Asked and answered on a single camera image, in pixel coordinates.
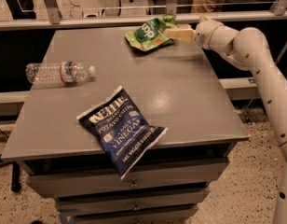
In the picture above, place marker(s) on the person in dark trousers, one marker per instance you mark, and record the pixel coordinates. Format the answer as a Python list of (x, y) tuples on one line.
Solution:
[(21, 9)]

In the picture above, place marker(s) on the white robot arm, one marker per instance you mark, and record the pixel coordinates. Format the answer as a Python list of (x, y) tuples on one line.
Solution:
[(248, 50)]

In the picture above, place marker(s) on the metal railing frame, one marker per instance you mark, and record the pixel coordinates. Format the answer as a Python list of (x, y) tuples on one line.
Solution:
[(133, 20)]

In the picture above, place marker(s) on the grey drawer cabinet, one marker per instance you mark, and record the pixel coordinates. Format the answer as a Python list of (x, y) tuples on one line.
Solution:
[(173, 87)]

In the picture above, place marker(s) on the clear plastic water bottle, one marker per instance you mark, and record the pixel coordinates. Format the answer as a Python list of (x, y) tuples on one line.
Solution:
[(59, 73)]

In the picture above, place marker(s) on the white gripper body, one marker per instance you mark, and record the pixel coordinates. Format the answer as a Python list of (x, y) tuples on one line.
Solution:
[(206, 34)]

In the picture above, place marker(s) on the blue kettle chip bag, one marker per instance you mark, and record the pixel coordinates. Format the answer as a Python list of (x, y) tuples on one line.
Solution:
[(123, 132)]

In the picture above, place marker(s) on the green rice chip bag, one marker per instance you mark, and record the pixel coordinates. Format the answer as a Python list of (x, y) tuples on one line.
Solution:
[(150, 35)]

